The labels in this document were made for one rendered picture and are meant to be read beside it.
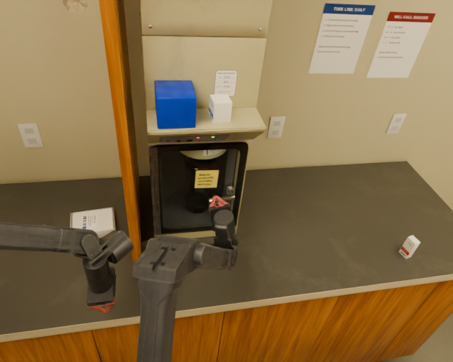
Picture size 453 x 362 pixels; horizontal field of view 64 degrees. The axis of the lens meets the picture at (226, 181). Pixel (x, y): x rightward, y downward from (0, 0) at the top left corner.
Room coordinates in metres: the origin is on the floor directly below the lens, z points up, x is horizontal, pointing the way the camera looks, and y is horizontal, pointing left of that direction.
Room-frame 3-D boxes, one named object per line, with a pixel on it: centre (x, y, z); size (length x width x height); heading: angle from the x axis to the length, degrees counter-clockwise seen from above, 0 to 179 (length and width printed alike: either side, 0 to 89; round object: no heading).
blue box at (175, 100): (0.84, 0.16, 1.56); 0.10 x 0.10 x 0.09; 16
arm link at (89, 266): (0.53, 0.29, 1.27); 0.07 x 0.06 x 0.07; 150
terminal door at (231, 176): (0.91, 0.09, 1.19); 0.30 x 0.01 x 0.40; 105
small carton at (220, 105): (0.88, 0.04, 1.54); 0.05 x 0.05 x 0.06; 20
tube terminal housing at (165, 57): (1.04, 0.13, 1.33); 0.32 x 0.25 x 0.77; 106
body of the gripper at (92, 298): (0.52, 0.29, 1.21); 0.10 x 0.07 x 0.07; 15
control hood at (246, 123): (0.87, 0.08, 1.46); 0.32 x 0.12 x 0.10; 106
